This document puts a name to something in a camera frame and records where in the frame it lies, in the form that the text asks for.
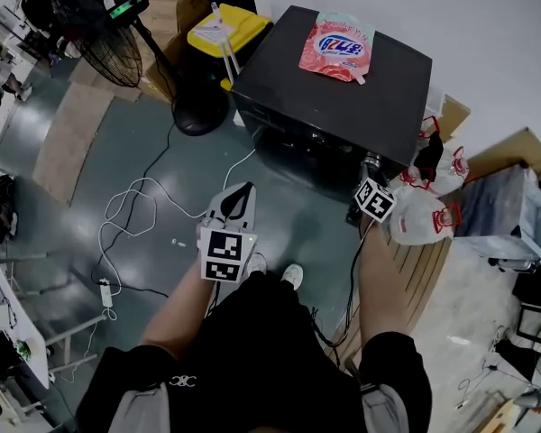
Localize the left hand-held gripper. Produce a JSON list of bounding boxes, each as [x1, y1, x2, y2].
[[197, 180, 260, 284]]

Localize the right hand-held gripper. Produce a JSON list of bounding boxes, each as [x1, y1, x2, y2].
[[344, 169, 397, 227]]

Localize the silver washing machine dial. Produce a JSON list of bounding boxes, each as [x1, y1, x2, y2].
[[363, 151, 386, 174]]

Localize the black washing machine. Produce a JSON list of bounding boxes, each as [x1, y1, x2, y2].
[[231, 5, 434, 203]]

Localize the person's left forearm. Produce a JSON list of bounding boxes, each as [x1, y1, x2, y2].
[[141, 259, 218, 361]]

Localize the person's right forearm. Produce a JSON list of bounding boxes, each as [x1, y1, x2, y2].
[[357, 219, 412, 347]]

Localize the white plastic bag red print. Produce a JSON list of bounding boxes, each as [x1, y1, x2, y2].
[[400, 144, 471, 198], [389, 182, 463, 246]]

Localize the person's left white shoe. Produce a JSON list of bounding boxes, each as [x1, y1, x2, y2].
[[246, 252, 269, 276]]

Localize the person's white shoe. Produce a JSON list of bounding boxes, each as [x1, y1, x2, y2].
[[280, 263, 305, 291], [246, 252, 269, 276]]

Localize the black cloth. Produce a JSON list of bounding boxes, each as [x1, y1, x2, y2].
[[413, 131, 445, 184]]

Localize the wooden slatted board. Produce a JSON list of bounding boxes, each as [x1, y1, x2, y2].
[[323, 227, 454, 372]]

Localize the person's right white shoe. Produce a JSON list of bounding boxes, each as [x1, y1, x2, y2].
[[280, 263, 305, 291]]

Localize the small cardboard box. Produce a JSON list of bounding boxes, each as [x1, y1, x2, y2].
[[426, 92, 472, 144]]

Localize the clear plastic storage box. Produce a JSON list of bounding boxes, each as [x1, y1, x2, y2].
[[453, 163, 541, 263]]

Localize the large brown cardboard box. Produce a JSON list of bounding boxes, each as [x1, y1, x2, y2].
[[465, 126, 541, 184]]

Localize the person's black clothing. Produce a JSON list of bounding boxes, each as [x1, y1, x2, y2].
[[75, 270, 434, 433]]

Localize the white power strip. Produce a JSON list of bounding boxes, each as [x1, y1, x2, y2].
[[99, 278, 115, 309]]

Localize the pink detergent pouch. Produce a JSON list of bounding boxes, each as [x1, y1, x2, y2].
[[298, 11, 377, 87]]

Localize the white plastic rack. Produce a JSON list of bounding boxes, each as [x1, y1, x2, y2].
[[193, 2, 243, 85]]

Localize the flat cardboard sheet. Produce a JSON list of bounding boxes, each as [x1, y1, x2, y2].
[[32, 80, 115, 207]]

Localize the yellow lidded bin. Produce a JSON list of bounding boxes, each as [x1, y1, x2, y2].
[[186, 3, 274, 92]]

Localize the black stool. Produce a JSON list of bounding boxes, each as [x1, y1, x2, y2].
[[510, 263, 541, 349]]

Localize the black floor fan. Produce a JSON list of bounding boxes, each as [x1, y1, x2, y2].
[[51, 0, 230, 137]]

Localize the brown cardboard boxes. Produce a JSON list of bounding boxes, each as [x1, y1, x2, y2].
[[136, 0, 214, 104]]

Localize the black device with green light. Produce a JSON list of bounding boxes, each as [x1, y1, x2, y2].
[[102, 0, 151, 21]]

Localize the white desk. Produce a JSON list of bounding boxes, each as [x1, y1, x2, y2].
[[0, 244, 51, 391]]

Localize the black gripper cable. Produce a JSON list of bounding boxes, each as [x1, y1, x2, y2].
[[310, 217, 376, 370]]

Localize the white power cable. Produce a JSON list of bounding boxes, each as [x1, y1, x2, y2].
[[53, 148, 258, 385]]

